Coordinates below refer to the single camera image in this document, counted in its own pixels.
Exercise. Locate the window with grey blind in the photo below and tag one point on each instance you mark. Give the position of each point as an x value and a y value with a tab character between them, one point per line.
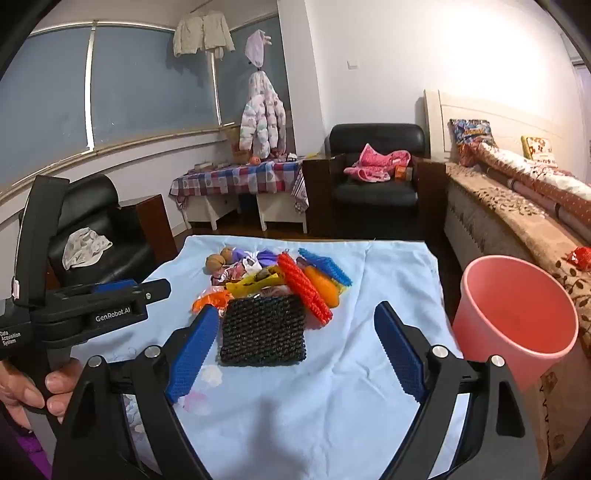
147	92

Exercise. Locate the white bed headboard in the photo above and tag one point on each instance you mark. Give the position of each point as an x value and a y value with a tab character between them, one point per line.
498	115

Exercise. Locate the checkered tablecloth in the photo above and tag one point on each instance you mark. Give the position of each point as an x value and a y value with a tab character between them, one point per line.
235	177

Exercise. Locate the red packet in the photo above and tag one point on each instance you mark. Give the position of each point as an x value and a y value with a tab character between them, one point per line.
581	257

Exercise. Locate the brown walnut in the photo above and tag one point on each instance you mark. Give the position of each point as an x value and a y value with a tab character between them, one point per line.
214	264
226	254

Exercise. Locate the yellow printed pillow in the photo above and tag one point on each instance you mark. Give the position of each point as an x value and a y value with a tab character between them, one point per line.
540	147

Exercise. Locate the person's left hand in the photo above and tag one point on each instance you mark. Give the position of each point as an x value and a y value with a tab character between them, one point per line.
23	392

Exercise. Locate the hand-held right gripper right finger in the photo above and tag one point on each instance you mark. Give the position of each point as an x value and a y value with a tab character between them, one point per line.
399	355

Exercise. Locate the cream hanging jacket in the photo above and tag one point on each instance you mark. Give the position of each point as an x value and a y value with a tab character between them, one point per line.
203	32

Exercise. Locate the purple hanging garment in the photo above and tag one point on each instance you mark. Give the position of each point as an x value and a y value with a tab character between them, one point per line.
256	48

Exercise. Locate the pink plastic bucket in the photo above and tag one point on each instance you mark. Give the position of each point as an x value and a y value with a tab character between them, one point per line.
512	318

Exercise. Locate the orange crumpled plastic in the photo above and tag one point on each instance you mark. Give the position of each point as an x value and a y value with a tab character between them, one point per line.
210	302

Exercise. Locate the white crumpled cloth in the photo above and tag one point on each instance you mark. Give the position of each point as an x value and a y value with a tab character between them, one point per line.
85	247

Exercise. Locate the red foam net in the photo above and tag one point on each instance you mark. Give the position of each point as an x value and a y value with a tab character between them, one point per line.
304	290

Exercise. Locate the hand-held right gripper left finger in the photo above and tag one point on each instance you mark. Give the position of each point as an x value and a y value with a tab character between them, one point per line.
194	355

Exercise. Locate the white printed puffer jacket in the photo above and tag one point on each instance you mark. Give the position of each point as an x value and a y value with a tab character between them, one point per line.
261	115

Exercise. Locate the pink clothing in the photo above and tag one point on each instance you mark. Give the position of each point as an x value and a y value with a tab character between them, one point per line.
374	161

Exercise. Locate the purple wrapper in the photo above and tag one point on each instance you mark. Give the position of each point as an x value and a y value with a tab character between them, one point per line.
242	256

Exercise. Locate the black foam net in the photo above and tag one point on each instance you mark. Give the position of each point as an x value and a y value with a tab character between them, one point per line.
263	332

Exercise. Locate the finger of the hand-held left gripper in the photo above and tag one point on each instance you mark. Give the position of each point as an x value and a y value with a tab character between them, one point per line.
138	293

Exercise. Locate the colourful printed pillow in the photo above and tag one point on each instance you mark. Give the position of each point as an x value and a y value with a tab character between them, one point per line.
471	136

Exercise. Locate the light blue cloth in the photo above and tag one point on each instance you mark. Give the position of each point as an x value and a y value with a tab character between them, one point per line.
351	323

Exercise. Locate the black armchair with white cloth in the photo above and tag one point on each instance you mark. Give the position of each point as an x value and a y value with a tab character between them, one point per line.
101	207

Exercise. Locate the yellow plastic bag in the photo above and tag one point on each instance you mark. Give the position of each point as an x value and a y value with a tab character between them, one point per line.
244	288

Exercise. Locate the orange snack wrapper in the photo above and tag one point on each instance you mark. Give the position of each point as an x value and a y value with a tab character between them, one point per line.
323	288

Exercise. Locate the bed with brown floral blanket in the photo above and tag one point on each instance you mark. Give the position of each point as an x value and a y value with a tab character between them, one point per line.
503	212

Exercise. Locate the small orange box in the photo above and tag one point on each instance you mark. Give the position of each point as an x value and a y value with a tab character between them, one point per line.
403	172

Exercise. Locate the black armchair with pink clothing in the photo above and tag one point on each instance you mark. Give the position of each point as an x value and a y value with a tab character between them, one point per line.
374	138

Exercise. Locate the rolled orange floral quilt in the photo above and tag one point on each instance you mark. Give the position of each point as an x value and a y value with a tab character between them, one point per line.
535	180

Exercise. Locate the blue foam net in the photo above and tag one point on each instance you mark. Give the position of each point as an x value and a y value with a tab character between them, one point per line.
325	267

